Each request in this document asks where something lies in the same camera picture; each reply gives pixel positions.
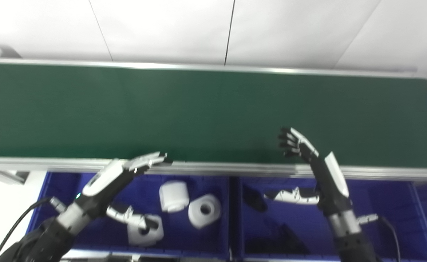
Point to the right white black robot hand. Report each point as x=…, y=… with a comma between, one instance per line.
x=329, y=182

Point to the green conveyor belt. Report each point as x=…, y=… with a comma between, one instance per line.
x=53, y=163
x=198, y=112

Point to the aluminium conveyor leg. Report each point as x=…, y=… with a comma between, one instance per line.
x=6, y=176

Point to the white round part with hole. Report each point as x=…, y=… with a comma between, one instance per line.
x=173, y=196

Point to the blue bin with black parts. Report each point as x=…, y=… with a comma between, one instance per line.
x=380, y=196

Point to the white hexagonal part with hole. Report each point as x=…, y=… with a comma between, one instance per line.
x=198, y=218

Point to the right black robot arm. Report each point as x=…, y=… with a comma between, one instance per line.
x=351, y=240

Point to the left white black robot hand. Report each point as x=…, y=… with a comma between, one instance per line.
x=100, y=185

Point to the blue bin with white parts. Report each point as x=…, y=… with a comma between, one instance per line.
x=206, y=240

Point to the white square part with hole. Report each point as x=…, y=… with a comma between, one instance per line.
x=151, y=236

